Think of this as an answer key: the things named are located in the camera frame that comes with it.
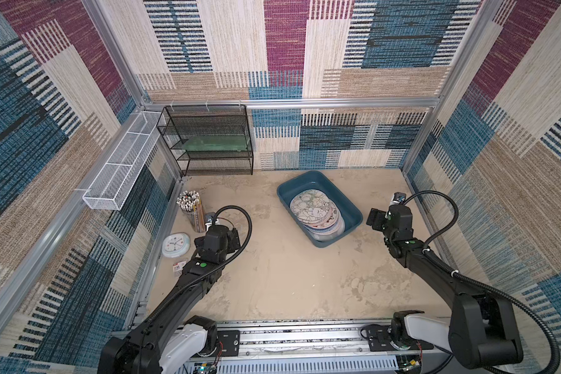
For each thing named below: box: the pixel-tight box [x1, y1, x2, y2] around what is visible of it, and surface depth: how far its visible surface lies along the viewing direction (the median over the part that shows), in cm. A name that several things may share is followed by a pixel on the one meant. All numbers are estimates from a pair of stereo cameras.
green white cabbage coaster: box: [289, 189, 332, 226], surface depth 104 cm
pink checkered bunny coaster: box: [305, 208, 339, 229], surface depth 101 cm
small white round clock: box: [161, 232, 191, 258], surface depth 96 cm
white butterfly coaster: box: [308, 202, 339, 229], surface depth 101 cm
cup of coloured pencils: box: [176, 190, 206, 233], surface depth 89 cm
